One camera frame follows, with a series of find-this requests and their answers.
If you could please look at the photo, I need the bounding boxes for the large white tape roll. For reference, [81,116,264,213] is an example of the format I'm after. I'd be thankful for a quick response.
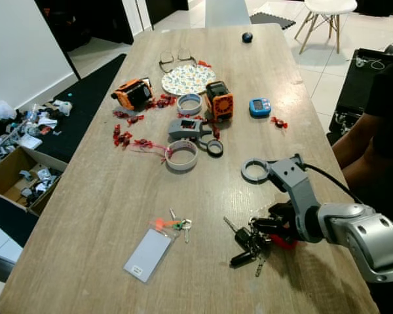
[166,139,198,172]

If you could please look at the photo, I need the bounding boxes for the pink string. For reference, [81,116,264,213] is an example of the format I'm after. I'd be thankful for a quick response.
[136,139,176,163]

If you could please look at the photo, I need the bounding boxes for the black open case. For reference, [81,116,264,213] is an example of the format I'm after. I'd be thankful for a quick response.
[327,47,393,135]

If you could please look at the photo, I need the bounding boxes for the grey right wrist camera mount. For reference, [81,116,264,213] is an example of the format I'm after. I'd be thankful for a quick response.
[278,154,328,244]

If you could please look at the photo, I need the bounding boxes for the clear card badge holder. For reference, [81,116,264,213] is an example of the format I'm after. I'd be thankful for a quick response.
[123,228,174,285]

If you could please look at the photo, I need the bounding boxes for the floral round plate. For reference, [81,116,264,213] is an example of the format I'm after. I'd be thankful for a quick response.
[161,64,217,97]

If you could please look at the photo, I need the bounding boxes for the grey floor mat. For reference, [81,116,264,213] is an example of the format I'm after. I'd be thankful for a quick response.
[249,12,297,30]

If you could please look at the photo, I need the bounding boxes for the grey printed ring bracket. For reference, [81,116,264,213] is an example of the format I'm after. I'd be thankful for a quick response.
[241,158,286,184]

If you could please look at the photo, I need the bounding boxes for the blue digital timer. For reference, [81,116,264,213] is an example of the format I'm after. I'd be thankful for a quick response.
[248,97,272,119]

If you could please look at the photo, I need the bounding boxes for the small white tape roll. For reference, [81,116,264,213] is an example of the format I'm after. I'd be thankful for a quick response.
[177,94,202,117]

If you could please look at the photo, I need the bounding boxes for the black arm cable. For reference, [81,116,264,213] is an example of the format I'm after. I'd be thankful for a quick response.
[306,162,366,205]

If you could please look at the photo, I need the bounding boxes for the small black ring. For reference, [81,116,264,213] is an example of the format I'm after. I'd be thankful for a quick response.
[206,139,225,157]

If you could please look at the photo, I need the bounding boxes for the red clips bunch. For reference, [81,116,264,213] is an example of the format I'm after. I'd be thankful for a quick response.
[115,111,146,126]
[149,95,176,110]
[113,126,136,148]

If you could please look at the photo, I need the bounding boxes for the person in dark clothes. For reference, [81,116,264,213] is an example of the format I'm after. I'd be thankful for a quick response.
[331,39,393,217]

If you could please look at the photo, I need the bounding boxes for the orange and black device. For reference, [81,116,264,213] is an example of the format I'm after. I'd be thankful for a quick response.
[111,78,155,112]
[206,80,235,123]

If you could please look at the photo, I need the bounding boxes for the small red clip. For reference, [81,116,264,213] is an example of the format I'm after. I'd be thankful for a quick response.
[270,116,289,130]

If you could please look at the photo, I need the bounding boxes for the thin frame eyeglasses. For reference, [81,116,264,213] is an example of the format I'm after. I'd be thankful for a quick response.
[159,48,198,74]

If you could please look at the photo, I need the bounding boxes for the black floor mat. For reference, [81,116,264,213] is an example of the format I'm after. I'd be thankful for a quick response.
[0,54,126,246]

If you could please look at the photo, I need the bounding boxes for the keys with orange tag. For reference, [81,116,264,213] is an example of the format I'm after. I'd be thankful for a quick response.
[147,208,193,244]

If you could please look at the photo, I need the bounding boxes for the key bunch red fob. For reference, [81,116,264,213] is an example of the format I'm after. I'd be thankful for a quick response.
[223,215,299,279]

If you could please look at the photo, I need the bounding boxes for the open cardboard box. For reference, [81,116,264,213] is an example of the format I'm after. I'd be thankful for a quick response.
[0,149,63,217]

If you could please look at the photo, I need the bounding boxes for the white chair wooden legs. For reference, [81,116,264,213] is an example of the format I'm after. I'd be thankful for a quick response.
[297,0,359,55]

